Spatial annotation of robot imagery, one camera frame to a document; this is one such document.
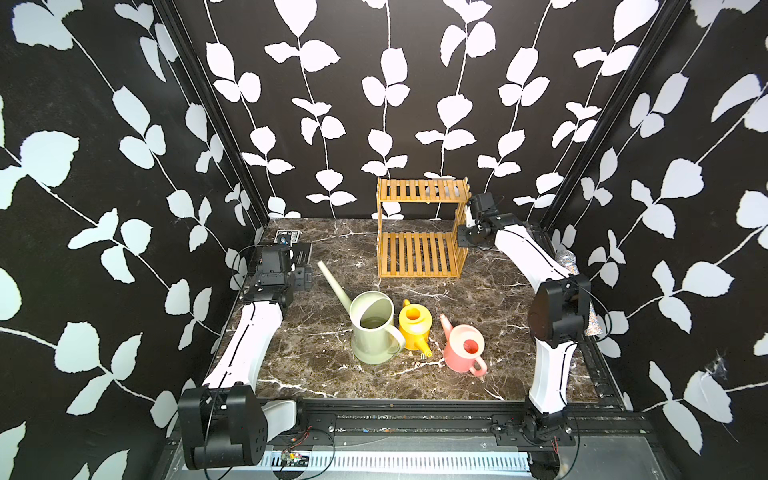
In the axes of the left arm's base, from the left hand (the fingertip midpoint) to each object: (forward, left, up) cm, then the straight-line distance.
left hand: (287, 264), depth 84 cm
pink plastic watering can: (-24, -48, -8) cm, 54 cm away
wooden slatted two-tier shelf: (+36, -43, -19) cm, 59 cm away
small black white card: (+27, +10, -18) cm, 34 cm away
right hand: (+13, -53, -3) cm, 54 cm away
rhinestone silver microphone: (-7, -77, +5) cm, 77 cm away
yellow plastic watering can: (-15, -36, -8) cm, 40 cm away
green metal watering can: (-20, -25, -9) cm, 33 cm away
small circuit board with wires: (-44, -4, -19) cm, 49 cm away
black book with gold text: (+19, +3, -19) cm, 27 cm away
